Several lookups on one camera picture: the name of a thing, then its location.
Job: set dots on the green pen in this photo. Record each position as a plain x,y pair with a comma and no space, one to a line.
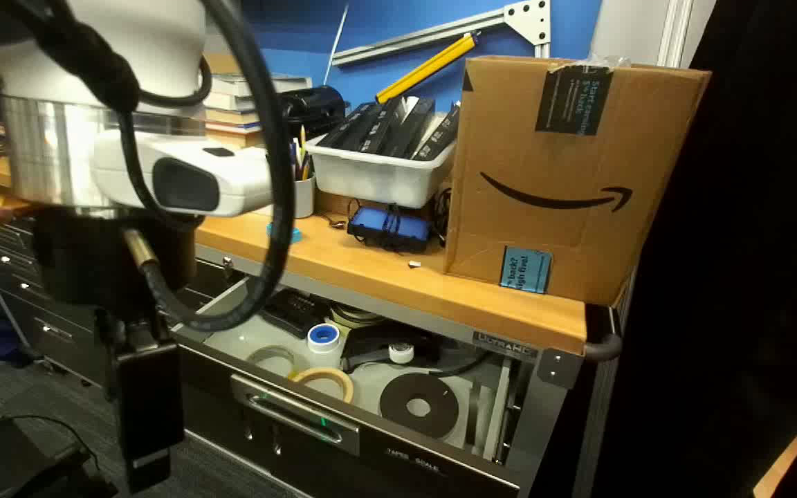
303,155

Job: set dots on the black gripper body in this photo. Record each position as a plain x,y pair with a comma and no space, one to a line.
75,264

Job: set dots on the white plastic container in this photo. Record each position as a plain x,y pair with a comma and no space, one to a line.
365,387

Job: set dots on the white plastic bin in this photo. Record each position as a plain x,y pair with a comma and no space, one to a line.
372,175

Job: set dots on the flat black box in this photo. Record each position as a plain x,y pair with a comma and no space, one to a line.
440,134
403,124
358,124

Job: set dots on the grey pen cup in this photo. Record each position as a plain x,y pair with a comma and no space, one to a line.
306,198

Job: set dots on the blue and black pouch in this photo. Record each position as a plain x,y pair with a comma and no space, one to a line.
387,225

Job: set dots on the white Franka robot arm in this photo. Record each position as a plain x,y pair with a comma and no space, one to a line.
138,36

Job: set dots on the thick white book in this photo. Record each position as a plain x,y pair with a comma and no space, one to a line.
260,84

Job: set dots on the tan masking tape roll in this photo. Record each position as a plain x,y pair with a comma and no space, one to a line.
349,386

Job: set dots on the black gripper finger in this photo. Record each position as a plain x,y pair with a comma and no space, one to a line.
149,415
105,355

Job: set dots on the black equipment case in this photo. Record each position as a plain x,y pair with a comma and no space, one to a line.
12,459

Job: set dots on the grey steel workbench frame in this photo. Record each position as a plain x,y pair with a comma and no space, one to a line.
553,405

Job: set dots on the small white tape roll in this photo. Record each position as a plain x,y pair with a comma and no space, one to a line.
403,351

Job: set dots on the black device with buttons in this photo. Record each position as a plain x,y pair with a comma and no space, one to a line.
291,310

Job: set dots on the black curtain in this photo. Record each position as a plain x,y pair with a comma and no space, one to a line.
740,278

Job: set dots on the yellow bar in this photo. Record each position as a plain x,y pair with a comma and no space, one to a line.
426,70

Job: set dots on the blue wall board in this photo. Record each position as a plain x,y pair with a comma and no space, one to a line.
387,16

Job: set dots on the black drawer cabinet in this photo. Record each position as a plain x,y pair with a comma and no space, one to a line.
12,278

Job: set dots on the brown cardboard shipping box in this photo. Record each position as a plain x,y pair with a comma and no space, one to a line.
583,139

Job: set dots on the black disc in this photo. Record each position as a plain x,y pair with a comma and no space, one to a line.
398,411

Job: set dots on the aluminium rail with triangular bracket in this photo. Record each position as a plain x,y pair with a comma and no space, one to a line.
416,33

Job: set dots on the pale yellow tape roll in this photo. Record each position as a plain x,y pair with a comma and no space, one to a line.
274,350

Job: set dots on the open grey metal drawer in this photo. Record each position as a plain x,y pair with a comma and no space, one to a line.
306,433

